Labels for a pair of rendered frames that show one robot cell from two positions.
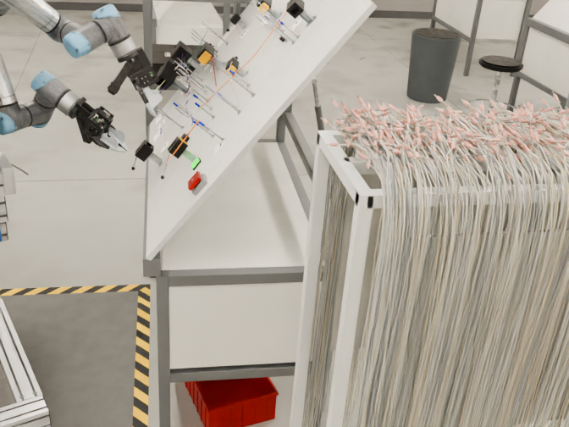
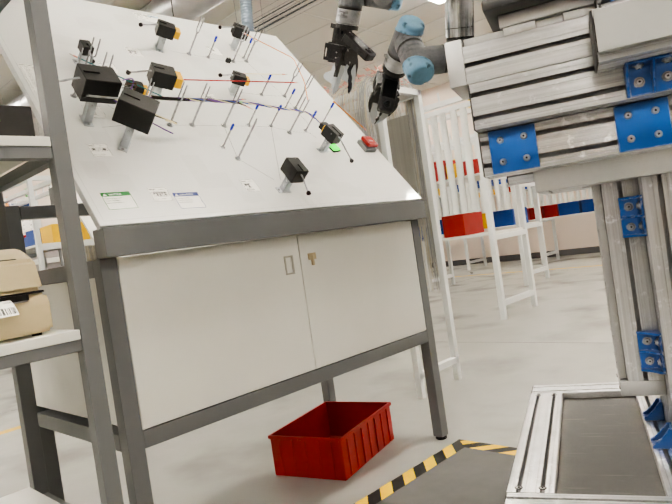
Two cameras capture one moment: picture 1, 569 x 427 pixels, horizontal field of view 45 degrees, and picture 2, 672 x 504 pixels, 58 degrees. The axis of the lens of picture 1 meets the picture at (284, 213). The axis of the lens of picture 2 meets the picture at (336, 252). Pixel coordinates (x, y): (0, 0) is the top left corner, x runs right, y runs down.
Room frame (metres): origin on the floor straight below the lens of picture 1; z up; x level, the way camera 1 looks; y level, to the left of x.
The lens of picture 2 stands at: (3.31, 2.01, 0.76)
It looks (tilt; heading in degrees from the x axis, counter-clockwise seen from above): 1 degrees down; 236
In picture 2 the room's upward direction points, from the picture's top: 8 degrees counter-clockwise
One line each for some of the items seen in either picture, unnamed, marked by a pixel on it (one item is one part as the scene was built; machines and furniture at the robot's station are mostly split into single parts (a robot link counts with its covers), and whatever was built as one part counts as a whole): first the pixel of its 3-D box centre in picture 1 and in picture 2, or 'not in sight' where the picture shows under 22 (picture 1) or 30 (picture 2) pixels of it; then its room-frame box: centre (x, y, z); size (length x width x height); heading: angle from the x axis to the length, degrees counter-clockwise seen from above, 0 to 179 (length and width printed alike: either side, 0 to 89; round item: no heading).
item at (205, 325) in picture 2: not in sight; (227, 320); (2.69, 0.55, 0.60); 0.55 x 0.02 x 0.39; 11
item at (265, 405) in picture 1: (226, 383); (334, 437); (2.19, 0.18, 0.07); 0.39 x 0.29 x 0.14; 26
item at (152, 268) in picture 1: (152, 186); (298, 222); (2.41, 0.52, 0.83); 1.18 x 0.05 x 0.06; 11
